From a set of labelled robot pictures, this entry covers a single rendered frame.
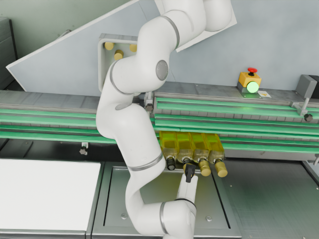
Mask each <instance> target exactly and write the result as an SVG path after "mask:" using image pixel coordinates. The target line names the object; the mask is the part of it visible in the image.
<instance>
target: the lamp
mask: <svg viewBox="0 0 319 239"><path fill-rule="evenodd" d="M246 88H247V90H248V91H249V92H256V91H257V90H258V88H259V86H258V84H257V83H256V82H255V81H251V82H249V83H248V84H247V86H246Z"/></svg>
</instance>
